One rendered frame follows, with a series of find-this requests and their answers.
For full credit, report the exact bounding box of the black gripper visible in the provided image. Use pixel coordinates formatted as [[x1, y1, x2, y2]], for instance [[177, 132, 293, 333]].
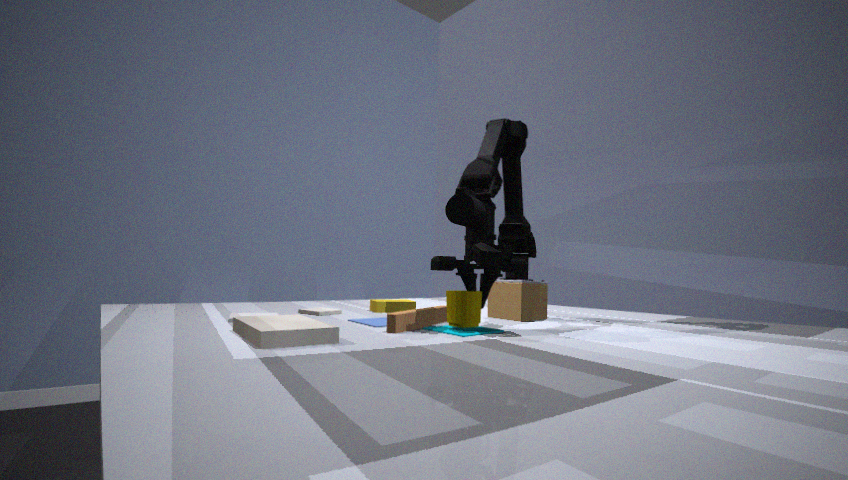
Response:
[[431, 229, 528, 309]]

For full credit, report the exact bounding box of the wooden plank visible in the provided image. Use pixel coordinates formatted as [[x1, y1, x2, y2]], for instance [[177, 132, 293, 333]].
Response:
[[386, 305, 447, 333]]

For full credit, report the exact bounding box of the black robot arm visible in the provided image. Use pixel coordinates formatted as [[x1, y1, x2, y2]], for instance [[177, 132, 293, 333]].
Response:
[[445, 119, 536, 268]]

